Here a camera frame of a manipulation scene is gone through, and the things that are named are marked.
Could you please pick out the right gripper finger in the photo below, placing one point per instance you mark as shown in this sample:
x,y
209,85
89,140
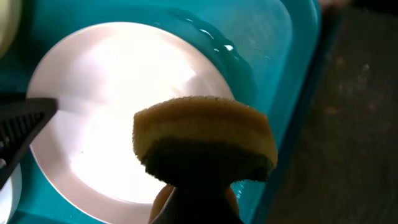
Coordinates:
x,y
172,205

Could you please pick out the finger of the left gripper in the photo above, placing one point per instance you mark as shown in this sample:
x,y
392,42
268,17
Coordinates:
x,y
21,122

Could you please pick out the yellow green sponge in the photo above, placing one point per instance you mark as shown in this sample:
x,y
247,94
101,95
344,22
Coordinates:
x,y
204,143

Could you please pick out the white plate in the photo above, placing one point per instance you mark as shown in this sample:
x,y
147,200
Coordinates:
x,y
101,76
10,195

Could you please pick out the black rectangular water tray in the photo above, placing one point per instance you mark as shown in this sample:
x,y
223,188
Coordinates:
x,y
339,160

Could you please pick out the teal plastic tray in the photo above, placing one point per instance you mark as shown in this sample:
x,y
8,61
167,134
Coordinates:
x,y
262,48

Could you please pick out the yellow-green plate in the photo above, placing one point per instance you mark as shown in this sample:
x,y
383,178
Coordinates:
x,y
9,22

